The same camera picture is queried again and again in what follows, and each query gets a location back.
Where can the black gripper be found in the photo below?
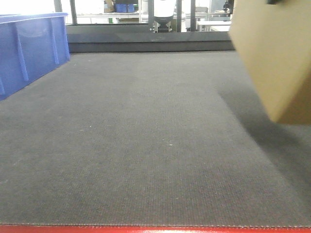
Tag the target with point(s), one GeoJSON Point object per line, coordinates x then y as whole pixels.
{"type": "Point", "coordinates": [273, 1]}

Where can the brown cardboard box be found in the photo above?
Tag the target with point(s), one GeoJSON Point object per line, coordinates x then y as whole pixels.
{"type": "Point", "coordinates": [274, 42]}

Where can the blue storage bins on shelf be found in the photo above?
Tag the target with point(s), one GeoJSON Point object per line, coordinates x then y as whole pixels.
{"type": "Point", "coordinates": [124, 8]}

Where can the dark grey conveyor belt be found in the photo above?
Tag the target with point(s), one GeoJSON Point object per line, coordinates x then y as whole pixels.
{"type": "Point", "coordinates": [156, 139]}

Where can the red conveyor front edge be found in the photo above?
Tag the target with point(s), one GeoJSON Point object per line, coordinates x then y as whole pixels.
{"type": "Point", "coordinates": [136, 229]}

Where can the white work table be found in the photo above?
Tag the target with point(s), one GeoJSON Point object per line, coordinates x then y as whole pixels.
{"type": "Point", "coordinates": [213, 26]}

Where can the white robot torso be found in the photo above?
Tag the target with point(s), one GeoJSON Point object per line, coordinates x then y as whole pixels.
{"type": "Point", "coordinates": [163, 11]}

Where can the large blue plastic crate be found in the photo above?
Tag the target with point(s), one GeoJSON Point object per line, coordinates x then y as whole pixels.
{"type": "Point", "coordinates": [30, 47]}

